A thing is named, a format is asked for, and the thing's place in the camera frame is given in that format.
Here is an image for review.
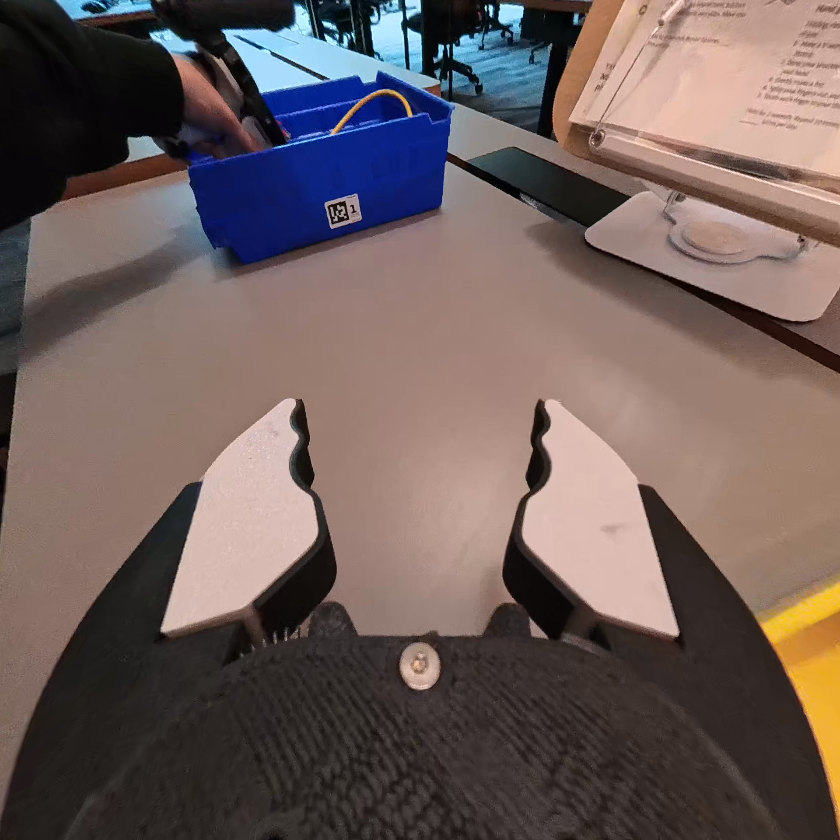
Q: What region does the blue storage bin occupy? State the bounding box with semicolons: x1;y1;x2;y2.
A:
188;72;455;265

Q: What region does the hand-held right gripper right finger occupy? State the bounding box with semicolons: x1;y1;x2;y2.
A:
503;398;681;642

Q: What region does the white desk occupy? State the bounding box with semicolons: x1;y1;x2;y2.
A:
226;28;442;98

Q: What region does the black desk strip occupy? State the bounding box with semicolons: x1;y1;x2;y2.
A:
467;147;634;228

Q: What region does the grey desk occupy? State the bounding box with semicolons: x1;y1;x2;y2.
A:
0;98;840;808

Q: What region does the person's left hand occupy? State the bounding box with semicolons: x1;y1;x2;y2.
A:
172;51;263;156

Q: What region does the yellow storage bin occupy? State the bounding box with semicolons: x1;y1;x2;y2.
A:
755;577;840;788

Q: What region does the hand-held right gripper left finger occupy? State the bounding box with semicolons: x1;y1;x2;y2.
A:
159;398;338;647

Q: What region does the wooden document stand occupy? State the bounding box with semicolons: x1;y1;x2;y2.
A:
553;0;840;322

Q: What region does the yellow ethernet cable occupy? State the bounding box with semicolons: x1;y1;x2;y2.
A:
330;88;414;135

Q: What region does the printed instruction sheet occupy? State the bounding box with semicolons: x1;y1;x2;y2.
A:
570;0;840;178

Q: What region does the black office chair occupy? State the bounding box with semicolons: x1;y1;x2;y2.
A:
420;0;484;94

